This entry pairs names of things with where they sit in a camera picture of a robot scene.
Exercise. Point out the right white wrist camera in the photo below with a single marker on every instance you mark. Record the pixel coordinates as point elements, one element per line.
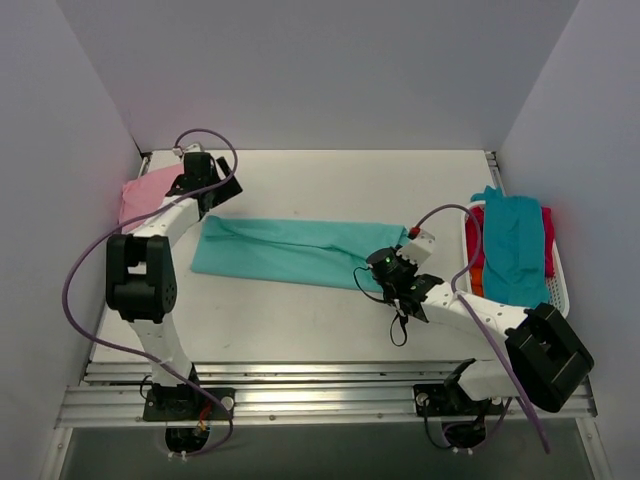
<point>421,245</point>

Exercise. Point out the folded pink t-shirt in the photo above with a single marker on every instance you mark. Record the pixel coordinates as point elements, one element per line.
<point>146,194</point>

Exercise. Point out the mint green t-shirt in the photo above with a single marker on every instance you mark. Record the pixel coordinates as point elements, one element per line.
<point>306,252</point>

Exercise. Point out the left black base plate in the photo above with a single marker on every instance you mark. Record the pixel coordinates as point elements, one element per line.
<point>179,404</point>

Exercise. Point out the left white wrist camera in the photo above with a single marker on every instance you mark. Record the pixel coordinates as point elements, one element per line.
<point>181,151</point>

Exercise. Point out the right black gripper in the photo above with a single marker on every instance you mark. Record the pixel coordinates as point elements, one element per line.
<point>382,284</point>

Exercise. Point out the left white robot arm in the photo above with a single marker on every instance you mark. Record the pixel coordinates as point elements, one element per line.
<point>141,284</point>

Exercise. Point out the red t-shirt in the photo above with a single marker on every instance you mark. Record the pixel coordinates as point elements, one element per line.
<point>473,237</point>

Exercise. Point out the white laundry basket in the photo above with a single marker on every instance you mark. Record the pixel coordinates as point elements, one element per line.
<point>555,284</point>

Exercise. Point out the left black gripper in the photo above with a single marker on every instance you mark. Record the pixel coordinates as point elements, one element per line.
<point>220,185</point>

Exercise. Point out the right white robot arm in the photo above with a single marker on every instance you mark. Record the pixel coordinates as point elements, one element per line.
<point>536,351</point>

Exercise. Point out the teal blue t-shirt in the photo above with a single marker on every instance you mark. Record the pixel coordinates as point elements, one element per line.
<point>514,249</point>

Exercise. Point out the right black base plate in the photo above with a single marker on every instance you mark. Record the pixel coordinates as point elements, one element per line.
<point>436,400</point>

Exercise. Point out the orange t-shirt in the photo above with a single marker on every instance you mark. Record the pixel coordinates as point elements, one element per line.
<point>476,276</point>

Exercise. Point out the aluminium rail frame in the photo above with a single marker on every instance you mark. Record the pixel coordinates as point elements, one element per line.
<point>301,355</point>

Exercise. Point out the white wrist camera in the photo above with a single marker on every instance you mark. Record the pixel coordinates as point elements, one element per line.
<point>421,245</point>
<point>181,151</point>

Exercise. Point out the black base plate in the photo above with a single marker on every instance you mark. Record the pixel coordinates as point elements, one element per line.
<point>436,400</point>
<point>179,404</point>

